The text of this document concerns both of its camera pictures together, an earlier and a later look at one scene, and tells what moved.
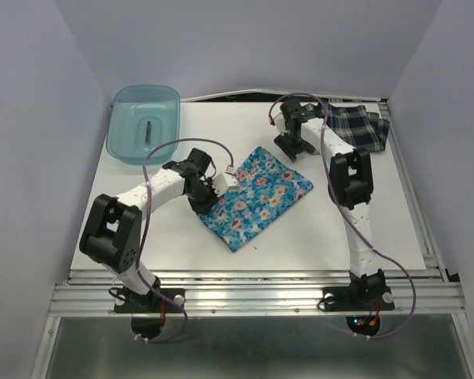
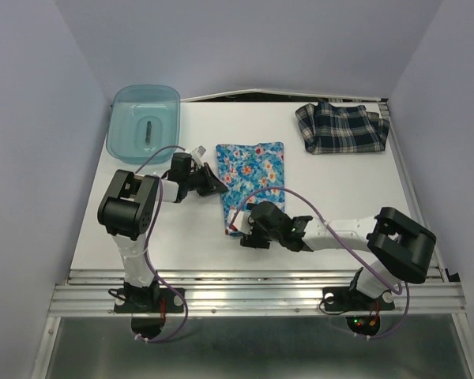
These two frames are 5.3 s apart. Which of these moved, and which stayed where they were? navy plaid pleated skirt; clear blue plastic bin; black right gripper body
Moved: black right gripper body
Stayed: clear blue plastic bin; navy plaid pleated skirt
